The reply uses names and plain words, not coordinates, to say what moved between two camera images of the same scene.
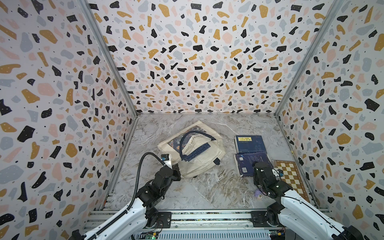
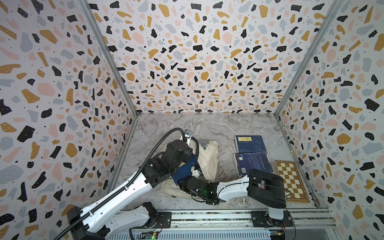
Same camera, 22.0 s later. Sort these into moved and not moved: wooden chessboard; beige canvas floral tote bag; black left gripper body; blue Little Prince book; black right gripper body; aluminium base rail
Moved: beige canvas floral tote bag; black left gripper body; black right gripper body
Not moved: wooden chessboard; blue Little Prince book; aluminium base rail
